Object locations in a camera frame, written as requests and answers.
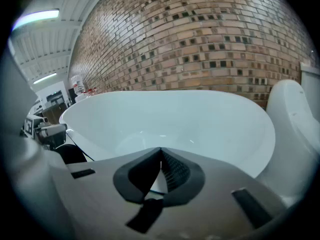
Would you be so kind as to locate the brown wooden desk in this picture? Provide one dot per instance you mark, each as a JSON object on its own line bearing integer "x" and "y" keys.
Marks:
{"x": 53, "y": 112}

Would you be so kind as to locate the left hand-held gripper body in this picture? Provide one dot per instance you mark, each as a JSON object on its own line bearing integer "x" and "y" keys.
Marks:
{"x": 50, "y": 131}

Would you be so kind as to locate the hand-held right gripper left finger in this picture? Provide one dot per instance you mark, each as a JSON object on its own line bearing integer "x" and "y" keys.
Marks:
{"x": 125, "y": 181}

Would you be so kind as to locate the white toilet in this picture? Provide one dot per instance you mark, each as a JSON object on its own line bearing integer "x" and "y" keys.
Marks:
{"x": 287, "y": 134}

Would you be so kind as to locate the pack of clear bottles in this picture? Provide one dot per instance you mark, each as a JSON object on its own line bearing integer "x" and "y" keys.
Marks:
{"x": 90, "y": 91}

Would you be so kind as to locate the white bathtub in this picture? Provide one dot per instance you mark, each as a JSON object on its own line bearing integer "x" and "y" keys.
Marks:
{"x": 162, "y": 114}

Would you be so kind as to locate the clear water jug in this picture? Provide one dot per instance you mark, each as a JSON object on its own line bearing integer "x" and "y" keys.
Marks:
{"x": 78, "y": 85}

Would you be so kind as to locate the long ceiling light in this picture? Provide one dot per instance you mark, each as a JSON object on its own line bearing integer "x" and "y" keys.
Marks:
{"x": 37, "y": 16}
{"x": 45, "y": 78}

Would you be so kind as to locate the white cabinet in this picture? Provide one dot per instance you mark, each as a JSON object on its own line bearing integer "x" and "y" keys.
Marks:
{"x": 311, "y": 84}

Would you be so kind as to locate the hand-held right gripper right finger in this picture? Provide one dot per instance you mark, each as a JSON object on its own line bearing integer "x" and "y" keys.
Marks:
{"x": 190, "y": 181}

